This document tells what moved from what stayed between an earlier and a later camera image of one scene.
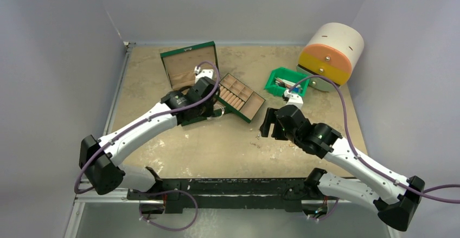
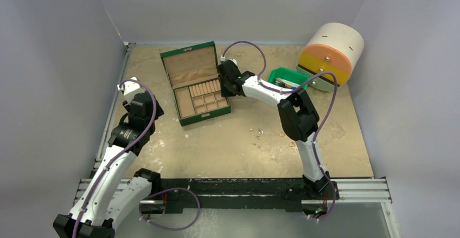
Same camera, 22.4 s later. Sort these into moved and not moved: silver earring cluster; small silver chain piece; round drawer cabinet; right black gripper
Moved: right black gripper
Not moved: round drawer cabinet; small silver chain piece; silver earring cluster
